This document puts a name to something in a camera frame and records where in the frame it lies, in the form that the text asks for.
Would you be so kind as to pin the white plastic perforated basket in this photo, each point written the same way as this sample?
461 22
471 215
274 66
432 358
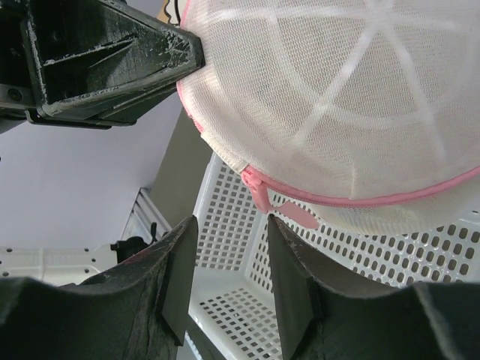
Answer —
268 288

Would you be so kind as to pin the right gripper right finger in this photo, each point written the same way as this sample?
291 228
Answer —
327 311

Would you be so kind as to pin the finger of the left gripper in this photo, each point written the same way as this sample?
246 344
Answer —
101 64

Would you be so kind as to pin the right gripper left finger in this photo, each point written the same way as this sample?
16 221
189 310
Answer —
137 309

